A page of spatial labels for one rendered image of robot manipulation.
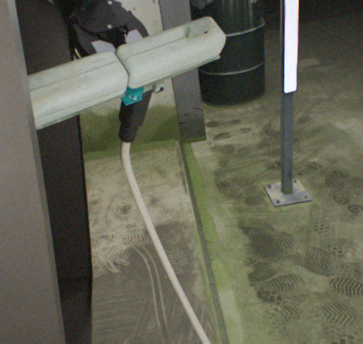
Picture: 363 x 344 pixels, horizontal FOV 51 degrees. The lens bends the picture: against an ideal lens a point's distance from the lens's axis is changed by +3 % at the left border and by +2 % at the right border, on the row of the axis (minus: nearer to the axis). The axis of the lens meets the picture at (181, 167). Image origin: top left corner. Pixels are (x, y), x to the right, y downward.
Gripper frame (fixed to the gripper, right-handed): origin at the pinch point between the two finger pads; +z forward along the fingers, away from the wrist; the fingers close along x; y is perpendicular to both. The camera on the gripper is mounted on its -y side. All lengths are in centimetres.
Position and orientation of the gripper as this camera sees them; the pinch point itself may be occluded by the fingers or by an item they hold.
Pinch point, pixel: (143, 82)
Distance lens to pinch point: 52.0
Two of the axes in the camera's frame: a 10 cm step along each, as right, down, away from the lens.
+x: -8.1, 4.1, -4.3
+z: 5.3, 8.2, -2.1
